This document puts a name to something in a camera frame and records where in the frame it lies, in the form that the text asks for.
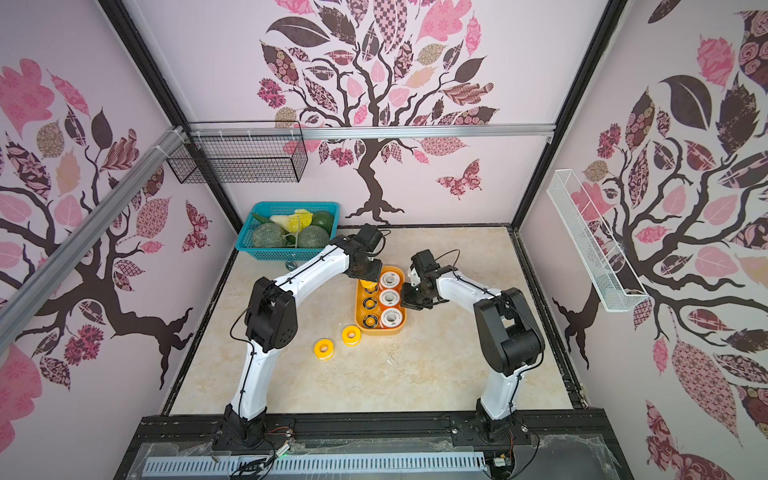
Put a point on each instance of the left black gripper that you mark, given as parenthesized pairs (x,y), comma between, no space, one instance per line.
(371,275)

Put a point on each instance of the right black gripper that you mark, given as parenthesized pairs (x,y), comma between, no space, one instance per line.
(417,295)

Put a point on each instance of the orange white sealing tape roll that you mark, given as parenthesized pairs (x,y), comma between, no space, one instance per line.
(391,318)
(389,298)
(391,280)

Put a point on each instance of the yellow plastic storage box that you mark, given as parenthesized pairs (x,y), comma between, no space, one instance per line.
(359,311)

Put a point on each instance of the yellow black tape roll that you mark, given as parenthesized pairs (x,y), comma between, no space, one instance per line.
(369,303)
(370,321)

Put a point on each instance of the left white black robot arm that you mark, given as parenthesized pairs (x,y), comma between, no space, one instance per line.
(271,321)

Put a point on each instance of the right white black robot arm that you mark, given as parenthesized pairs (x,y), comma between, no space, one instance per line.
(509,338)

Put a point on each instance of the green pumpkin right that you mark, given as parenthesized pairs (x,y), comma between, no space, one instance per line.
(313,237)

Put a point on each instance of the green pumpkin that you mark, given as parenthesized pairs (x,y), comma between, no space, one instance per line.
(313,237)
(268,236)

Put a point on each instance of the green round fruit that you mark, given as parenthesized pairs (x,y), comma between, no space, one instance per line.
(323,219)

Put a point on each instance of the yellow white vegetable toy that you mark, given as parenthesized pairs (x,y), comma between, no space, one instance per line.
(293,223)

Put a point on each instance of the green pumpkin left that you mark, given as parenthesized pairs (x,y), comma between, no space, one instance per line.
(268,236)

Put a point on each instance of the teal plastic basket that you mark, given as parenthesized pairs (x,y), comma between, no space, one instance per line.
(260,214)

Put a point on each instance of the black wire wall basket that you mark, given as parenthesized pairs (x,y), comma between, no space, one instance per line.
(241,152)

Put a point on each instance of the aluminium rail on back wall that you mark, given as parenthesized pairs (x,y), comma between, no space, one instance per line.
(384,131)

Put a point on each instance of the aluminium rail on wall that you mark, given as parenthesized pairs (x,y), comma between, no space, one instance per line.
(384,131)
(31,296)

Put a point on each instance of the white wire wall shelf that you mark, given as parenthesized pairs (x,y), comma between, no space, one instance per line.
(582,208)

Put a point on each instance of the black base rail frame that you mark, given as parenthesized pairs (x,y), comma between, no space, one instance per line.
(543,444)

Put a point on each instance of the white slotted cable duct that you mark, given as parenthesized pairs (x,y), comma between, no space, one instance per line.
(311,465)

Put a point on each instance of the aluminium rail on left wall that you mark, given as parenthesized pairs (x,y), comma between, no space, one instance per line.
(31,296)

